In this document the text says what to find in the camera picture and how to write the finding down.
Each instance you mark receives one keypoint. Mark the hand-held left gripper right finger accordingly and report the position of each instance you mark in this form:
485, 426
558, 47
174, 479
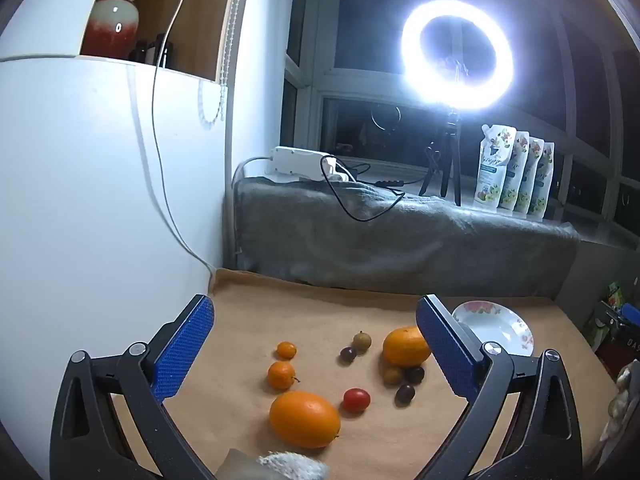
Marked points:
445, 350

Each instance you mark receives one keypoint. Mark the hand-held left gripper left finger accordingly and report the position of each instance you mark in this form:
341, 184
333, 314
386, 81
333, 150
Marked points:
185, 350

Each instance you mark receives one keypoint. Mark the dark purple grape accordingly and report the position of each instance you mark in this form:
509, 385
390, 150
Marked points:
405, 394
414, 374
348, 355

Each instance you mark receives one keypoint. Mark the round large orange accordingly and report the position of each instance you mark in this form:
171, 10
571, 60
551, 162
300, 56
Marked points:
406, 345

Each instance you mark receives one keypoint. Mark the white floral plate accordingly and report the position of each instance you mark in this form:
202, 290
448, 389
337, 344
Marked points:
492, 325

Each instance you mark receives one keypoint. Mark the brown longan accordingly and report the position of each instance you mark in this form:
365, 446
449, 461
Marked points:
392, 374
361, 341

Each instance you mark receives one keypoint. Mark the mandarin with stem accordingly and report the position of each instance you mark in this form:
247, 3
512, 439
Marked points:
281, 375

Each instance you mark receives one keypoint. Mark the red cherry tomato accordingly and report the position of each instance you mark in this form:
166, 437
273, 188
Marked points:
356, 400

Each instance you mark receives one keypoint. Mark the oval large orange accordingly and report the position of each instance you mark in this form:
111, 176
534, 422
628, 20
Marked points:
305, 419

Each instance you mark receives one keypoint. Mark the person's right hand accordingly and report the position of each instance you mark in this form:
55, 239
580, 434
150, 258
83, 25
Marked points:
622, 402

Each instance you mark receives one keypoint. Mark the small mandarin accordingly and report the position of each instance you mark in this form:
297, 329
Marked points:
286, 350

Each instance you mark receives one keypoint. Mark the grey blanket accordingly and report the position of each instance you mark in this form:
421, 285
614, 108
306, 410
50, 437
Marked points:
400, 240

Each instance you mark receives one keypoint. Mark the grey brown cloth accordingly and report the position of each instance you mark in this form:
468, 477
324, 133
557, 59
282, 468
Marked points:
237, 467

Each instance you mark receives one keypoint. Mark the white fuzzy cloth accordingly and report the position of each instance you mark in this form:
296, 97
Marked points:
295, 467

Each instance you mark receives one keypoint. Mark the dark bag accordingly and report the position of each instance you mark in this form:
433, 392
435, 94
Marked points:
617, 347

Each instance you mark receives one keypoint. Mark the green printed packet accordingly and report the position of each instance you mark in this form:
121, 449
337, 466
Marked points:
613, 295

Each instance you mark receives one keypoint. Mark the white printed refill pouch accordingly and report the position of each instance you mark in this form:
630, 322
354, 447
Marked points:
520, 170
548, 180
535, 175
492, 170

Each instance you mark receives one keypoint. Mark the blue object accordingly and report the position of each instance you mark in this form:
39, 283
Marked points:
631, 314

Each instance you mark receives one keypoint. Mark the white cabinet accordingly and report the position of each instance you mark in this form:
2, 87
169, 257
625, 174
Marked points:
75, 185

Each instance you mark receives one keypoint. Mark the black tripod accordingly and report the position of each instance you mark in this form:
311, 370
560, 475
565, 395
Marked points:
450, 145

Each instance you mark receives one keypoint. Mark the white plug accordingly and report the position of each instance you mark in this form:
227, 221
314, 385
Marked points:
334, 169

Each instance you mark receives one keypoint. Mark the white power strip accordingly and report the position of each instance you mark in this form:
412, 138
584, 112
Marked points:
295, 160

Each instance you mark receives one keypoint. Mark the window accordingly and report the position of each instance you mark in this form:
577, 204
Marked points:
350, 120

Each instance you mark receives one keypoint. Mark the black box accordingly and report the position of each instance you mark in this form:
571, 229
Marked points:
163, 51

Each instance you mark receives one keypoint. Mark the dark small bottle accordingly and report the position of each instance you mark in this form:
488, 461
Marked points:
140, 52

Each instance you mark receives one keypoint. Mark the red and white vase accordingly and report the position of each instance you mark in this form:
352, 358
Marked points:
110, 25

